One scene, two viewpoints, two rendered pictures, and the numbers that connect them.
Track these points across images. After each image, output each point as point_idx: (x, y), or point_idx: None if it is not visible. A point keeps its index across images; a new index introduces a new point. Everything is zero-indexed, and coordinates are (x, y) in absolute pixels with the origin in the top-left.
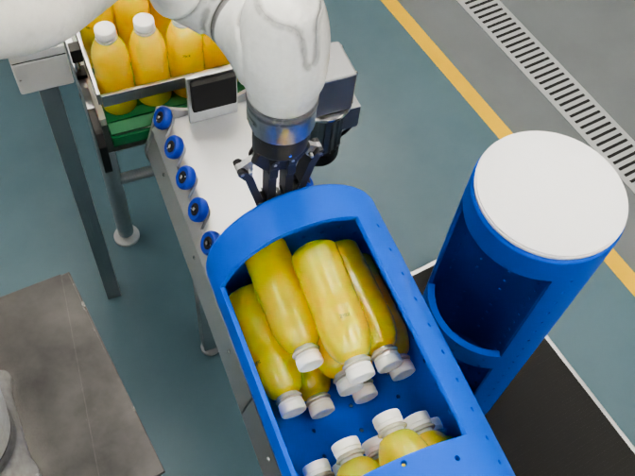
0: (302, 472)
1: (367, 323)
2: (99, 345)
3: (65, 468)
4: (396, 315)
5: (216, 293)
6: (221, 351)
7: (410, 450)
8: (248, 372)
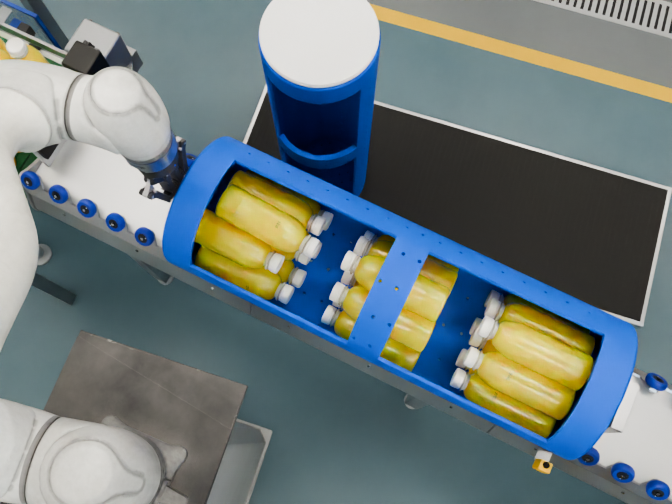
0: (322, 322)
1: (292, 217)
2: (143, 354)
3: (194, 432)
4: (298, 193)
5: (188, 270)
6: (206, 291)
7: (374, 268)
8: (249, 299)
